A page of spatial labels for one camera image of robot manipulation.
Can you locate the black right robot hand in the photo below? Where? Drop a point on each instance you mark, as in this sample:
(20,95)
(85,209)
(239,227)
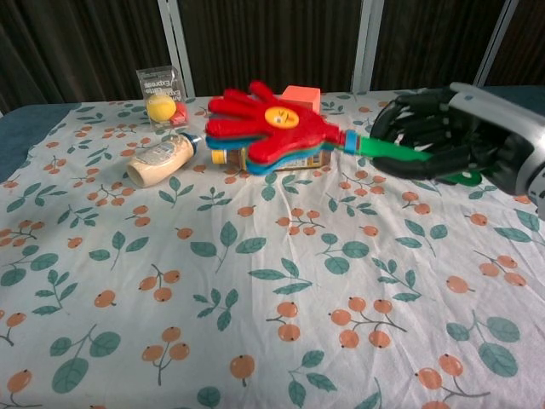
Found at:
(481,145)

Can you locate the red hand clapper toy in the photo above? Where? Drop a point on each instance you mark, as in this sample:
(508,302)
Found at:
(294,128)

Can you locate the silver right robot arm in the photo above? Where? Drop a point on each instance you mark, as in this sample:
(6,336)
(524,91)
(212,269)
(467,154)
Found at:
(541,200)

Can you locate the yellow label tea bottle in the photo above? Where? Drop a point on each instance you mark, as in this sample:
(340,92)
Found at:
(313,159)

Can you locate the orange foam cube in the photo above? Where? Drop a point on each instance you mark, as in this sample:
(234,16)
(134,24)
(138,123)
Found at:
(304,96)

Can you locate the dark pleated curtain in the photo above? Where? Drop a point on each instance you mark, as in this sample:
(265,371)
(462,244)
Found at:
(272,42)

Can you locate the fruit and leaf print tablecloth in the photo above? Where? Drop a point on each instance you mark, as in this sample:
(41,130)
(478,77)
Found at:
(213,277)

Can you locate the clear plastic box with balls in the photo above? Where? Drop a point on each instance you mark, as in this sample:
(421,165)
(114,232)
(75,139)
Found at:
(164,100)

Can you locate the cream squeeze sauce bottle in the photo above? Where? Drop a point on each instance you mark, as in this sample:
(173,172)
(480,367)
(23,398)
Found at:
(159,157)

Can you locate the white window frame post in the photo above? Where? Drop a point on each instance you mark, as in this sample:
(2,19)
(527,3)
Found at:
(496,42)
(366,42)
(176,42)

